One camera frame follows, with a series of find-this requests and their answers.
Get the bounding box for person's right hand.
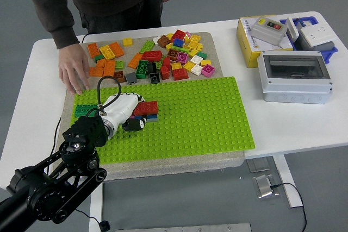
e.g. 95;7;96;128
58;43;91;96

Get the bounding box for small grey toy brick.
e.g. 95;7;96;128
125;71;138;85

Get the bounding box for flat metal floor plate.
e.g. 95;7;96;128
246;158;271;173

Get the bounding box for white wall socket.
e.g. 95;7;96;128
298;25;338;48

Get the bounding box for magenta square toy brick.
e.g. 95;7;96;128
176;52;189;65

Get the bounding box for red square toy brick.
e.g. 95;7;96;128
172;67;189;81
171;29;187;41

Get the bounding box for small brown toy brick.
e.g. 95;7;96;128
113;70;127;84

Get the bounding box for white switch plate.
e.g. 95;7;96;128
284;17;301;41

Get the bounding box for yellow long toy brick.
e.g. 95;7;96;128
99;45;117;60

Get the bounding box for blue plastic bin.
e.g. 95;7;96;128
279;15;339;65

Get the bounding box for grey junction box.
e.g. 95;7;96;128
294;35;335;52

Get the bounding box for lime green studded baseplate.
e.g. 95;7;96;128
70;76;256;165

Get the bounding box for black power cable with plug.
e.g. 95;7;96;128
269;182;308;232

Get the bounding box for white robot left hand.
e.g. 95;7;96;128
101;92;148;135

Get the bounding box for white table leg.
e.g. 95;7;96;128
272;154;305;209
88;181;104;232

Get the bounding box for grey-brown foam mat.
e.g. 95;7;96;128
54;31;245;183

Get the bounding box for pink square toy brick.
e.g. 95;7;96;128
201;64;216;78

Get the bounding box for yellow cardboard box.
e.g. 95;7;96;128
235;15;295;68

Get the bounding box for lime green long toy brick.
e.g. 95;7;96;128
139;40;156;54

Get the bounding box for metal floor socket box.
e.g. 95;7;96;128
252;173;281;199

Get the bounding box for grey distribution enclosure clear lid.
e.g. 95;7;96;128
257;50;333;105

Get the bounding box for grey push-button switch box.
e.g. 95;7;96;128
250;17;288;47

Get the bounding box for red long toy brick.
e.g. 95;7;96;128
140;50;163;62

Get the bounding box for dark green long toy brick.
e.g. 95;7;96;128
74;103;100;118

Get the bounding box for long metal floor plate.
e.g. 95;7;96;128
114;223;253;232

